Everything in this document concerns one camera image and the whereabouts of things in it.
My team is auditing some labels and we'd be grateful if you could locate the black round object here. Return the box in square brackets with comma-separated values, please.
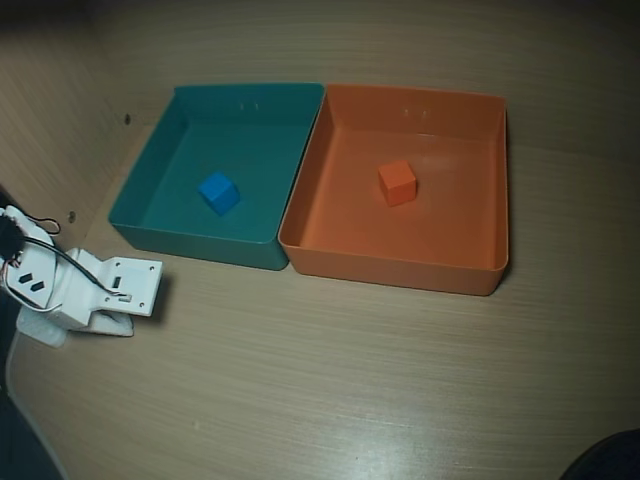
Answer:
[564, 428, 640, 480]

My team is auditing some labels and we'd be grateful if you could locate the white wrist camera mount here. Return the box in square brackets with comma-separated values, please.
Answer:
[101, 257, 165, 318]

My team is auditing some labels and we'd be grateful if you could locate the orange cube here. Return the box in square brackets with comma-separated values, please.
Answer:
[377, 159, 419, 208]

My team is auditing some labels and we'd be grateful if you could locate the orange plastic box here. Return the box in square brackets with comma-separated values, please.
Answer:
[277, 83, 511, 297]

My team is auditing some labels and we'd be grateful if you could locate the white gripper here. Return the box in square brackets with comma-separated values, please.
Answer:
[48, 248, 152, 339]

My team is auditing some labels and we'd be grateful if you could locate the blue cube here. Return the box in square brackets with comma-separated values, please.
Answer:
[196, 170, 241, 217]

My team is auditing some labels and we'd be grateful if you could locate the teal plastic box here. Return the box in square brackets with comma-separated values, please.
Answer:
[108, 83, 326, 272]

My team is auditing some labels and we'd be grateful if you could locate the black camera cable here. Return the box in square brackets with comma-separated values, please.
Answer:
[19, 237, 132, 301]

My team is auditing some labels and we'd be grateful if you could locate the white robot base clamp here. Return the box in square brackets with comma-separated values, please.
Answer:
[14, 307, 69, 347]

